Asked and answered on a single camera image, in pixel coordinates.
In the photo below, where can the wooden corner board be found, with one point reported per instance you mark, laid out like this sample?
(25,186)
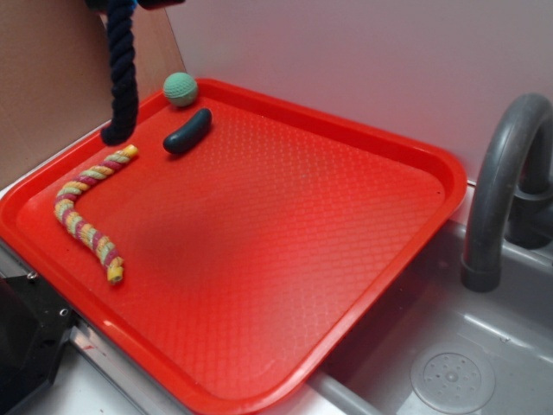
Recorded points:
(157,55)

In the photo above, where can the dark green toy cucumber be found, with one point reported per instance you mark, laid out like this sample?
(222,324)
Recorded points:
(190,134)

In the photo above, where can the grey toy faucet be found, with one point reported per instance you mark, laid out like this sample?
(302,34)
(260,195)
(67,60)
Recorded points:
(513,195)

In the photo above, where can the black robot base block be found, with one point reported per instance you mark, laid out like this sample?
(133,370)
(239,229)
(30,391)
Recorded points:
(35,325)

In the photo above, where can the grey toy sink basin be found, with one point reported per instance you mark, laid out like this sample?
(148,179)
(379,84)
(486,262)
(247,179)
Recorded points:
(431,346)

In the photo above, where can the red plastic tray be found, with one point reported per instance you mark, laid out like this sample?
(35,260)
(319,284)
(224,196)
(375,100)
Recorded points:
(247,259)

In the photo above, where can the dark gripper finger tip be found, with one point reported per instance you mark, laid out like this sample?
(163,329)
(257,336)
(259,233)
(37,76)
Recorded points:
(158,4)

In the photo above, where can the green textured ball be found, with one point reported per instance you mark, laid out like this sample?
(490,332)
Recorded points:
(180,89)

